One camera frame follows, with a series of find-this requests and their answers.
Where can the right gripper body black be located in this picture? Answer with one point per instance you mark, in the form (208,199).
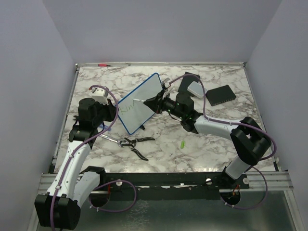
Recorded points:
(166,104)

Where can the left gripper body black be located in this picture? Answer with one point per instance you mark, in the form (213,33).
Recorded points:
(105,113)

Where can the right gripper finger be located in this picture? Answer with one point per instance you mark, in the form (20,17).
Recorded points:
(151,101)
(154,107)

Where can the blue framed whiteboard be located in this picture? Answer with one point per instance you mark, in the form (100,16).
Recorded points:
(134,114)

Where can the green marker cap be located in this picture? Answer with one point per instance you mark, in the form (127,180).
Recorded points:
(182,144)

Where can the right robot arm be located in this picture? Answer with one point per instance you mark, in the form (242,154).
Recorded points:
(249,140)

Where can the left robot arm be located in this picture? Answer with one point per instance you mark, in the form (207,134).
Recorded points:
(60,206)

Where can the black flat box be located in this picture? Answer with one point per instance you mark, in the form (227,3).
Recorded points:
(186,81)

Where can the white small router box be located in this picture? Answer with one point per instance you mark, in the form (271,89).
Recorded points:
(196,89)

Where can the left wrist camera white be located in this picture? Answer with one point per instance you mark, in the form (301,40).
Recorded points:
(100,95)

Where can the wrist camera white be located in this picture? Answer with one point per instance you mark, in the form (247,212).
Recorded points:
(166,86)
(100,95)

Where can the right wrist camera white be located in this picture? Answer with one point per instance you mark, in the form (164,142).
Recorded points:
(166,86)

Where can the blue handled cutters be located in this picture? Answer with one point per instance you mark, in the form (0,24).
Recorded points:
(75,118)

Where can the red pen at back rail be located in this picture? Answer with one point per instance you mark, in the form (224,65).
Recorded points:
(104,65)

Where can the black network switch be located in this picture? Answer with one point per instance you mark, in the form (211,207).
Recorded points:
(220,95)

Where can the aluminium table frame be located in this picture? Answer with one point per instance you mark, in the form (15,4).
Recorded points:
(276,212)

